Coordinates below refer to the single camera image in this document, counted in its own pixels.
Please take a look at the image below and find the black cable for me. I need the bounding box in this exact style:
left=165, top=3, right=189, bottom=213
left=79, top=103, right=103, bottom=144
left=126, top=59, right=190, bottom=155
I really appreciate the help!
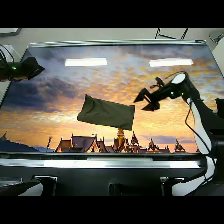
left=184, top=99, right=214, bottom=158

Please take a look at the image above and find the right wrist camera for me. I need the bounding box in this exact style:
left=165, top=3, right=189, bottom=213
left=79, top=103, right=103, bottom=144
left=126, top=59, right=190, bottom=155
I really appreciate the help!
left=149, top=76, right=167, bottom=90

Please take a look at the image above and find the silver frame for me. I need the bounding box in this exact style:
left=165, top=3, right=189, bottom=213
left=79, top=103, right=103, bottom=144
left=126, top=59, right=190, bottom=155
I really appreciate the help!
left=0, top=39, right=224, bottom=197

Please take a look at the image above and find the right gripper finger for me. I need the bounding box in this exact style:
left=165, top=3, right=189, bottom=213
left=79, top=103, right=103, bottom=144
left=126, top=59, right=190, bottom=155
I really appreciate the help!
left=141, top=99, right=162, bottom=112
left=133, top=87, right=153, bottom=104

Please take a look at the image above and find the green garment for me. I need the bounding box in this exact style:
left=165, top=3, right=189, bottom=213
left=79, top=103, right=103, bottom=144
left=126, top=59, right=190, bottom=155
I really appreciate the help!
left=76, top=94, right=136, bottom=132

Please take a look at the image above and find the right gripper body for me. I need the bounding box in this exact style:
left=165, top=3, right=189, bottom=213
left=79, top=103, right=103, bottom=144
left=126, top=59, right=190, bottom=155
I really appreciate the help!
left=147, top=83, right=177, bottom=103

